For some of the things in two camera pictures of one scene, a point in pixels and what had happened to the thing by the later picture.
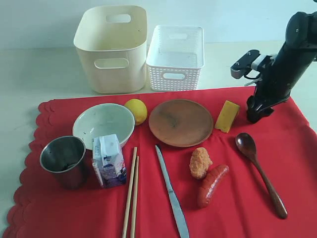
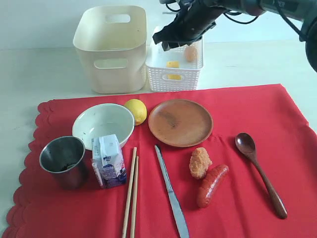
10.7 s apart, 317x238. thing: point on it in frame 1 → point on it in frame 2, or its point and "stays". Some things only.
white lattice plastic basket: [175, 58] stays
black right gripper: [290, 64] → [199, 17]
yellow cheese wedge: [227, 116] → [173, 64]
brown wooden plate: [181, 123] stays
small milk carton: [108, 160] stays
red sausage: [214, 177] stays
